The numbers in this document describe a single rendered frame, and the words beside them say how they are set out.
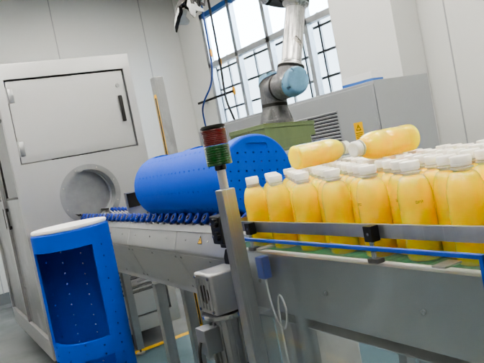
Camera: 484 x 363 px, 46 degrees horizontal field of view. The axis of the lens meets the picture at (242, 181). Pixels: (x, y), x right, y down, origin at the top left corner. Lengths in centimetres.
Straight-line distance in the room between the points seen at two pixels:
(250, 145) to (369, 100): 170
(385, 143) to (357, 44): 353
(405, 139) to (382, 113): 207
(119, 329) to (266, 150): 85
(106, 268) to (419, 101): 237
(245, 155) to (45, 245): 78
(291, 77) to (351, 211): 112
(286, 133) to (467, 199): 140
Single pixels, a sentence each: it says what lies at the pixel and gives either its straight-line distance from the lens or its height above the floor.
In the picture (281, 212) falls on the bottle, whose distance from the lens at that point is 157.
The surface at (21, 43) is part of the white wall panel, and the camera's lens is 722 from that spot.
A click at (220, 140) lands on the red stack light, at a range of 139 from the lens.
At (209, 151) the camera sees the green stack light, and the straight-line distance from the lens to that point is 140.
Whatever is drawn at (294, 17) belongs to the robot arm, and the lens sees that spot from 252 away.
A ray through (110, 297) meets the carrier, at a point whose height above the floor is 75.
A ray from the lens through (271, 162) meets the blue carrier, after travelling 200.
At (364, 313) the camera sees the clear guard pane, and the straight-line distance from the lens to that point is 125.
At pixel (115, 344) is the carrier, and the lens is 222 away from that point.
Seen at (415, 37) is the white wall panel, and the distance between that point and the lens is 485.
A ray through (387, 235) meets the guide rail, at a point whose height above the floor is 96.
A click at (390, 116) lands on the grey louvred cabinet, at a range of 362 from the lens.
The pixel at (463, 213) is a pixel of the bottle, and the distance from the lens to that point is 110.
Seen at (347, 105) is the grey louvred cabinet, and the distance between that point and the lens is 370.
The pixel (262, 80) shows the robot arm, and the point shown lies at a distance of 255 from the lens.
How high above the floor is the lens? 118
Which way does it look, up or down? 3 degrees down
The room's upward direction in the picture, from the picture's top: 11 degrees counter-clockwise
